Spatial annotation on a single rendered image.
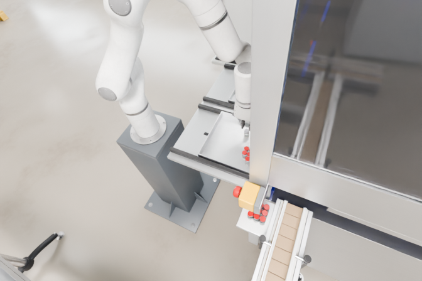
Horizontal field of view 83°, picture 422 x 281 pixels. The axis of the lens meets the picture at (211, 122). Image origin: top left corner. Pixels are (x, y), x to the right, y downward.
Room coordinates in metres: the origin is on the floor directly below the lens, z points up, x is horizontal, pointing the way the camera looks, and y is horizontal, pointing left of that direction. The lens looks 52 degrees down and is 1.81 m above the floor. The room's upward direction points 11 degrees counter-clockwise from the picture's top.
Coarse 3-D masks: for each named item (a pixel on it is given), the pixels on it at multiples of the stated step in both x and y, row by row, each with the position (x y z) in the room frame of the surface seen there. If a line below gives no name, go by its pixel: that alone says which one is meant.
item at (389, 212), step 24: (288, 168) 0.29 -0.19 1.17; (312, 168) 0.26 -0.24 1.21; (288, 192) 0.28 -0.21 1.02; (312, 192) 0.24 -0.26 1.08; (336, 192) 0.21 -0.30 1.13; (360, 192) 0.18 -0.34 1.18; (384, 192) 0.16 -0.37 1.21; (360, 216) 0.16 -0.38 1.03; (384, 216) 0.14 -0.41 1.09; (408, 216) 0.12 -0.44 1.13; (408, 240) 0.08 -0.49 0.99
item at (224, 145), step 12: (216, 120) 0.71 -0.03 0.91; (228, 120) 0.73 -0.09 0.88; (216, 132) 0.67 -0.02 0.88; (228, 132) 0.66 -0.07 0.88; (240, 132) 0.64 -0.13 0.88; (204, 144) 0.60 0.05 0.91; (216, 144) 0.60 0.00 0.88; (228, 144) 0.59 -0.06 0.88; (240, 144) 0.58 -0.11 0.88; (204, 156) 0.53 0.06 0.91; (216, 156) 0.54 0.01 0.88; (228, 156) 0.53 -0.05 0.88; (240, 156) 0.52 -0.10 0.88; (240, 168) 0.46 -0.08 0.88
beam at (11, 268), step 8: (0, 256) 0.44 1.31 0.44; (0, 264) 0.37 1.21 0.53; (8, 264) 0.38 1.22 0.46; (0, 272) 0.32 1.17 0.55; (8, 272) 0.32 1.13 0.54; (16, 272) 0.33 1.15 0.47; (0, 280) 0.29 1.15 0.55; (8, 280) 0.28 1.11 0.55; (16, 280) 0.27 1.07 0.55; (24, 280) 0.28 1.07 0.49
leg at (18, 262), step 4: (4, 256) 0.47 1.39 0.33; (8, 256) 0.47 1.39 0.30; (8, 260) 0.45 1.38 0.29; (12, 260) 0.45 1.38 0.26; (16, 260) 0.46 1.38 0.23; (20, 260) 0.46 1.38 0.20; (24, 260) 0.47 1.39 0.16; (12, 264) 0.44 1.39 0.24; (16, 264) 0.44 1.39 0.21; (20, 264) 0.44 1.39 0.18; (24, 264) 0.45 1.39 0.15
